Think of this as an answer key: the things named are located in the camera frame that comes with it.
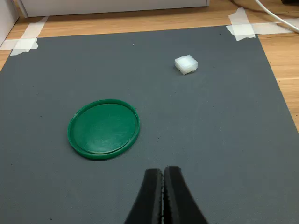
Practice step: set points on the round green plastic lid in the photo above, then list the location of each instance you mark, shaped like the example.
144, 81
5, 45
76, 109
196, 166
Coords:
102, 130

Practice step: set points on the small white plastic terminal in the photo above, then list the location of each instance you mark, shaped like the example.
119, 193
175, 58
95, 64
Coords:
186, 64

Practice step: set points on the dark grey table mat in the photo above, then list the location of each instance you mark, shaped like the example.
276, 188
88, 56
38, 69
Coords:
210, 140

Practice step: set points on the white tape strip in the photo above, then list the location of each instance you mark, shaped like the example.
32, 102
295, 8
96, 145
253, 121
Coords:
241, 23
30, 35
9, 44
268, 28

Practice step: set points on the white partition panel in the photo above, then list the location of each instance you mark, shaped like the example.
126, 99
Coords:
7, 18
112, 7

